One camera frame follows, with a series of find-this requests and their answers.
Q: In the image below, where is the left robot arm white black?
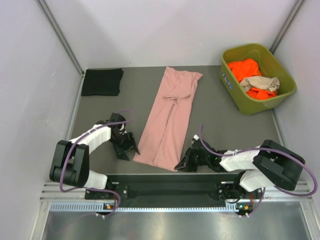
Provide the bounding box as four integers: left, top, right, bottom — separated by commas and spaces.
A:
49, 110, 140, 199

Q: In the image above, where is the orange t shirt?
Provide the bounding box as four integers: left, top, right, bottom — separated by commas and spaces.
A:
227, 58, 278, 101

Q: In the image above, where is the left aluminium corner post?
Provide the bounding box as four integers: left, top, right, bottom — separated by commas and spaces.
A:
35, 0, 84, 76

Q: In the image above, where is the right aluminium corner post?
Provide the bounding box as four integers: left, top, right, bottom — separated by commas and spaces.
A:
269, 0, 307, 54

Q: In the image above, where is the aluminium corner post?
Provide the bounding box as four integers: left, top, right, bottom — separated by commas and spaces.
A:
269, 0, 307, 54
35, 0, 84, 76

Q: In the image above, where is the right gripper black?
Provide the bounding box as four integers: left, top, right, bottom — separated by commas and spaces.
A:
175, 147, 210, 172

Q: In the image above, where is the grey slotted cable duct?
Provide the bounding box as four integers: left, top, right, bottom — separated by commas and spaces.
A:
50, 202, 249, 213

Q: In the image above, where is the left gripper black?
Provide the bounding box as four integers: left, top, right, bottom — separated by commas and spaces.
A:
109, 131, 139, 161

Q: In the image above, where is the beige t shirt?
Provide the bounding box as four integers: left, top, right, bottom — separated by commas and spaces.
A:
240, 75, 280, 92

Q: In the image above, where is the folded black t shirt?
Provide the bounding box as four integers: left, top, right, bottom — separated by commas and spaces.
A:
81, 68, 124, 96

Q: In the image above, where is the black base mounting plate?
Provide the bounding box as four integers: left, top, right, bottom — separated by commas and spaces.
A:
84, 172, 296, 208

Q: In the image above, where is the pink t shirt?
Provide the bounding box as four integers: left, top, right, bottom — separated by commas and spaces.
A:
133, 66, 203, 171

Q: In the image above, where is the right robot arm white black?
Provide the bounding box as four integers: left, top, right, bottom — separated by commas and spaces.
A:
175, 135, 306, 198

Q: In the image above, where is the olive green plastic bin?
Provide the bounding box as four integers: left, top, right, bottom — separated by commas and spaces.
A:
219, 43, 297, 115

